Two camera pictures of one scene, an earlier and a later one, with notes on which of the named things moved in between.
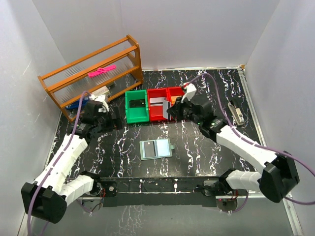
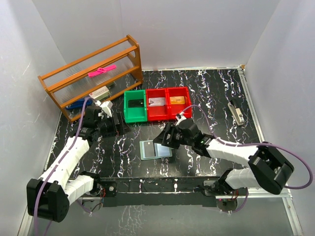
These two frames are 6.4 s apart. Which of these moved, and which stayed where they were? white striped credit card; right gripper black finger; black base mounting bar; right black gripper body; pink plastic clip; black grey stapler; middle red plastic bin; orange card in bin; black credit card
Moved: right gripper black finger; right black gripper body; white striped credit card
Stayed: pink plastic clip; black credit card; orange card in bin; black base mounting bar; middle red plastic bin; black grey stapler
